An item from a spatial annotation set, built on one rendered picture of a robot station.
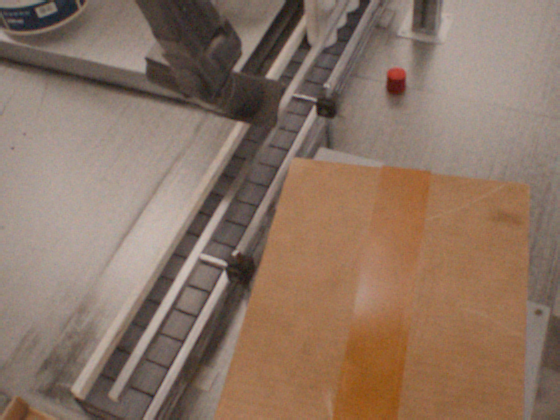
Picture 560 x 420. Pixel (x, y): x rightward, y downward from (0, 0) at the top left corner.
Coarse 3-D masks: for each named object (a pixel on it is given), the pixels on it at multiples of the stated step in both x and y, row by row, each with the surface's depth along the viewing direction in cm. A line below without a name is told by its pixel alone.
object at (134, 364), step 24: (336, 24) 110; (312, 48) 105; (288, 96) 100; (264, 144) 94; (240, 192) 91; (216, 216) 87; (192, 264) 83; (168, 312) 80; (144, 336) 78; (120, 384) 74
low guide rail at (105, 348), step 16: (304, 16) 118; (304, 32) 117; (288, 48) 113; (240, 128) 103; (224, 144) 101; (224, 160) 100; (208, 176) 98; (208, 192) 98; (192, 208) 95; (176, 224) 93; (176, 240) 93; (160, 256) 90; (144, 272) 89; (160, 272) 91; (144, 288) 88; (128, 304) 86; (128, 320) 86; (112, 336) 84; (96, 352) 82; (96, 368) 82; (80, 384) 80
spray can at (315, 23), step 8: (304, 0) 112; (312, 0) 110; (320, 0) 110; (328, 0) 110; (312, 8) 111; (320, 8) 111; (328, 8) 111; (312, 16) 112; (320, 16) 112; (328, 16) 112; (312, 24) 114; (320, 24) 113; (312, 32) 115; (320, 32) 115; (336, 32) 117; (312, 40) 117; (328, 40) 116; (336, 40) 118
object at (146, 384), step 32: (352, 32) 120; (288, 64) 116; (320, 64) 115; (256, 128) 108; (288, 128) 107; (224, 192) 100; (256, 192) 100; (192, 224) 97; (224, 224) 97; (224, 256) 93; (160, 288) 91; (192, 288) 91; (192, 320) 88; (128, 352) 86; (160, 352) 85; (96, 384) 84; (160, 384) 83; (128, 416) 81
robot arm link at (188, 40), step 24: (144, 0) 70; (168, 0) 69; (192, 0) 71; (168, 24) 72; (192, 24) 72; (216, 24) 75; (168, 48) 75; (192, 48) 74; (216, 48) 77; (240, 48) 80; (216, 72) 77
